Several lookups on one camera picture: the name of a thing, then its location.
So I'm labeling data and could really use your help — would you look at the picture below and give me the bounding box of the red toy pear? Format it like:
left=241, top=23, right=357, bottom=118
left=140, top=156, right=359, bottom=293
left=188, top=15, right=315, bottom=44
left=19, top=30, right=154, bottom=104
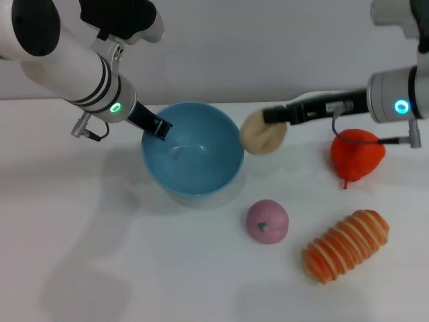
left=330, top=129, right=386, bottom=191

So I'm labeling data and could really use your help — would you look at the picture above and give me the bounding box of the blue plastic bowl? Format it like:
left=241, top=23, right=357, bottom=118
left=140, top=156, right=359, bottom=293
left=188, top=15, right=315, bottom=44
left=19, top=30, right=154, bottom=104
left=140, top=102, right=245, bottom=199

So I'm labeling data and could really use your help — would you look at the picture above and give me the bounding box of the pink bun with green leaf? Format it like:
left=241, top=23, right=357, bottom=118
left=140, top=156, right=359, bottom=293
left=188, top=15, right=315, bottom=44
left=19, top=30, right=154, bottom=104
left=246, top=199, right=290, bottom=245

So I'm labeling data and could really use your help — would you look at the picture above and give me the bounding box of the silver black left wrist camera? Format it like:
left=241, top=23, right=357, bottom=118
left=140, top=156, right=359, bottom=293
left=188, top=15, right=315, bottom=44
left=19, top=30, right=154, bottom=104
left=78, top=0, right=166, bottom=45

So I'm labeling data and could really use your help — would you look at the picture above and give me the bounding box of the grey right arm cable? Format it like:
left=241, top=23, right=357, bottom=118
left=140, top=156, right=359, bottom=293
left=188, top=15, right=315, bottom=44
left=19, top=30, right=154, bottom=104
left=330, top=112, right=422, bottom=149

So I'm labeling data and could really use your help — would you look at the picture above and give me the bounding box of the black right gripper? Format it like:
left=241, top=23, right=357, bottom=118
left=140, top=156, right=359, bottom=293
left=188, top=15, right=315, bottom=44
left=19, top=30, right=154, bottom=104
left=262, top=89, right=371, bottom=127

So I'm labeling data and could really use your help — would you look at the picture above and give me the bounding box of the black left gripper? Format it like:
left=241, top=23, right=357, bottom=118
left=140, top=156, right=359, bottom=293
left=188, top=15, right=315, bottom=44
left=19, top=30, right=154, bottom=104
left=126, top=102, right=174, bottom=142

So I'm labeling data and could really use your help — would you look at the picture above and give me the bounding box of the orange striped bread loaf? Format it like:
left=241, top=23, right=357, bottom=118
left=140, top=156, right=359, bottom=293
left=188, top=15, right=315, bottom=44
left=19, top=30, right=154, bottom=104
left=301, top=209, right=391, bottom=285

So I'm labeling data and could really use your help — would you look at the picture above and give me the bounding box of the beige egg yolk pastry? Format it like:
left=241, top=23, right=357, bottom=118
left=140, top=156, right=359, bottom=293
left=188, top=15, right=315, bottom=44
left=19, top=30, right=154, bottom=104
left=239, top=109, right=288, bottom=156

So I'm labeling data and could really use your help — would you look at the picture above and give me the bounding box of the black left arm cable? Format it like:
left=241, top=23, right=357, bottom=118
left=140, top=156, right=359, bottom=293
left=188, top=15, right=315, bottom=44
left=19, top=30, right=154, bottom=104
left=70, top=112, right=110, bottom=142

